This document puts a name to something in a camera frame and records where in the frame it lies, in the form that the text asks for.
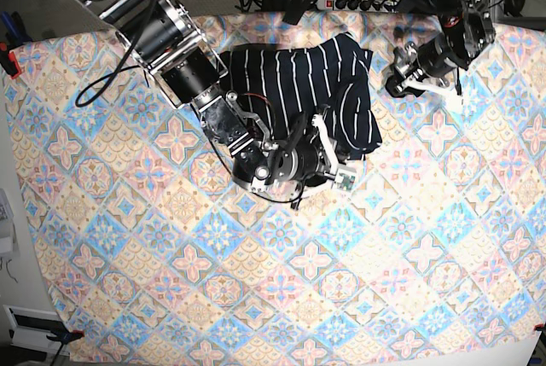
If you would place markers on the black remote-like device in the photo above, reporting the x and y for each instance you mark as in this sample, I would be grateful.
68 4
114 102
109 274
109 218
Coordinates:
295 10

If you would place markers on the patterned pastel tablecloth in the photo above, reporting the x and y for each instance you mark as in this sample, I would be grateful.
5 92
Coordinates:
146 246

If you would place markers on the navy white striped T-shirt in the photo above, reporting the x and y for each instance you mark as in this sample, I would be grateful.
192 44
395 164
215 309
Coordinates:
331 79

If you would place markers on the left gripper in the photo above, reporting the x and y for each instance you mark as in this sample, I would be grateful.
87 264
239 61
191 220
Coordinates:
434 59

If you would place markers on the white box lower left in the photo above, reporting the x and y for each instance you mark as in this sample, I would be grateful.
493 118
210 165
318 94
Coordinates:
30 329

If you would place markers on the white papers left edge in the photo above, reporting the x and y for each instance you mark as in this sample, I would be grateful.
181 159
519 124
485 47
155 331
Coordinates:
8 240

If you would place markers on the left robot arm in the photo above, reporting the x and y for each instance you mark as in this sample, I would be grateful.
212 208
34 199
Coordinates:
466 30

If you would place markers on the white power strip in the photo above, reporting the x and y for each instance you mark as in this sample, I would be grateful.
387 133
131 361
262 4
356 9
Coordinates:
385 6

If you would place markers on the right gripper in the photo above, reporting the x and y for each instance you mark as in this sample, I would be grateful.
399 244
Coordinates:
304 166

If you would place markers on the red black clamp upper left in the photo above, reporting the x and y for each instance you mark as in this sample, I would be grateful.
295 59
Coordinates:
9 62

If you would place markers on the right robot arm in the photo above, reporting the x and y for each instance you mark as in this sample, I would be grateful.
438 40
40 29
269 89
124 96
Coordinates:
167 44

